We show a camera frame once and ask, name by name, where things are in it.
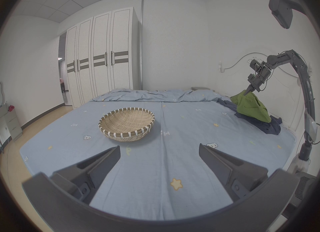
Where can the bed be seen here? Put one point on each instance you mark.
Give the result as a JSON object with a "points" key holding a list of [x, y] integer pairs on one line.
{"points": [[162, 138]]}

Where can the dark blue garment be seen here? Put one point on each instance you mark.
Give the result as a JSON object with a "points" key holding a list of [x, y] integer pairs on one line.
{"points": [[270, 128]]}

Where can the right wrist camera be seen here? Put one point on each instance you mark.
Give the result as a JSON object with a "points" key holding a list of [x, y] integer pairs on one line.
{"points": [[255, 64]]}

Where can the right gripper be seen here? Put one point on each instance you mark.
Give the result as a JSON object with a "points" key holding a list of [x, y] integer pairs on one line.
{"points": [[260, 79]]}

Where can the green shorts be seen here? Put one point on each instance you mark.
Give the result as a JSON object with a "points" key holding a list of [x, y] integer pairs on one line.
{"points": [[250, 108]]}

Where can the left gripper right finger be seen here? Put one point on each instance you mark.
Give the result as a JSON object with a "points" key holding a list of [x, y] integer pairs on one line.
{"points": [[222, 165]]}

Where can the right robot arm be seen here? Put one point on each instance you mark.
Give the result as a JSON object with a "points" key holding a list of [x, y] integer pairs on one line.
{"points": [[308, 93]]}

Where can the round woven basket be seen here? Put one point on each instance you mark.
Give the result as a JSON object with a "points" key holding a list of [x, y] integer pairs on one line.
{"points": [[125, 123]]}

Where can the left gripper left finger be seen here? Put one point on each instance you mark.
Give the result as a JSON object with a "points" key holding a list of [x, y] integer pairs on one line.
{"points": [[100, 168]]}

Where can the small red item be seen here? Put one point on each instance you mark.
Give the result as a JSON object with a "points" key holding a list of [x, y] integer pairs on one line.
{"points": [[11, 108]]}

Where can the white wardrobe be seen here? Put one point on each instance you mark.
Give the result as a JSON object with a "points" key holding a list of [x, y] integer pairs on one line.
{"points": [[100, 63]]}

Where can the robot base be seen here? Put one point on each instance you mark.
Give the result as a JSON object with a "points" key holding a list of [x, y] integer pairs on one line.
{"points": [[297, 163]]}

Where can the grey chest of drawers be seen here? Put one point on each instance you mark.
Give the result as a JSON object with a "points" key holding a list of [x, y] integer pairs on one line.
{"points": [[11, 125]]}

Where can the pale blue quilt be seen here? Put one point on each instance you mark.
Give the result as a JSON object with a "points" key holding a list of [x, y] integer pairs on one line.
{"points": [[150, 95]]}

